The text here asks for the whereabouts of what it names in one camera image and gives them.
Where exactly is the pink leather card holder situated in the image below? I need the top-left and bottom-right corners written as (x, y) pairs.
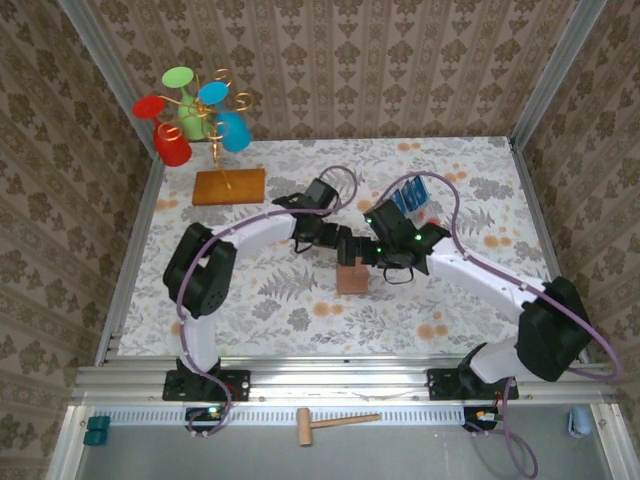
top-left (335, 263), bottom-right (370, 297)

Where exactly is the floral patterned tablecloth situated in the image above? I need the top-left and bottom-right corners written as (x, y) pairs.
top-left (119, 135), bottom-right (574, 359)

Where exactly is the blue plastic goblet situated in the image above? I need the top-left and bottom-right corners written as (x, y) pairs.
top-left (197, 82), bottom-right (253, 154)

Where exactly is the small circuit board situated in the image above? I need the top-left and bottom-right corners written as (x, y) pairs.
top-left (185, 405), bottom-right (227, 426)
top-left (463, 405), bottom-right (501, 432)

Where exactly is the red plastic goblet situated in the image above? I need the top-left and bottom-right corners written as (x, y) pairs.
top-left (132, 95), bottom-right (194, 168)

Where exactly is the wooden mallet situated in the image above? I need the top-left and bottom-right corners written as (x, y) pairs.
top-left (296, 407), bottom-right (382, 448)

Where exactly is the green plastic goblet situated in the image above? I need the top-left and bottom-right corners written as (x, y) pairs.
top-left (160, 66), bottom-right (214, 141)

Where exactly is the light blue roll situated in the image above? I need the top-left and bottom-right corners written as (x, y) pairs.
top-left (568, 405), bottom-right (591, 440)

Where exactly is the gold wire rack wooden base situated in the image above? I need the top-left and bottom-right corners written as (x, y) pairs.
top-left (158, 67), bottom-right (267, 207)

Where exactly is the aluminium frame beam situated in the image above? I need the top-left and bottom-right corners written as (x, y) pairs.
top-left (72, 355), bottom-right (617, 405)

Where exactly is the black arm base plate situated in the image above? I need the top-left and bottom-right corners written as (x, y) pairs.
top-left (427, 367), bottom-right (520, 401)
top-left (163, 368), bottom-right (251, 402)

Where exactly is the aluminium table side rail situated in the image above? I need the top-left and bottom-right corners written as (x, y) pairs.
top-left (507, 137), bottom-right (591, 364)
top-left (94, 157), bottom-right (169, 365)

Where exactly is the purple cable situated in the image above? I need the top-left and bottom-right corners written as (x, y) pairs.
top-left (382, 172), bottom-right (625, 479)
top-left (175, 165), bottom-right (362, 440)

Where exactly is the slotted grey cable duct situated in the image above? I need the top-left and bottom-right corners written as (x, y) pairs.
top-left (92, 407), bottom-right (469, 427)

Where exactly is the aluminium frame post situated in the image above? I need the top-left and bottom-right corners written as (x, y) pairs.
top-left (56, 0), bottom-right (166, 169)
top-left (508, 0), bottom-right (609, 149)

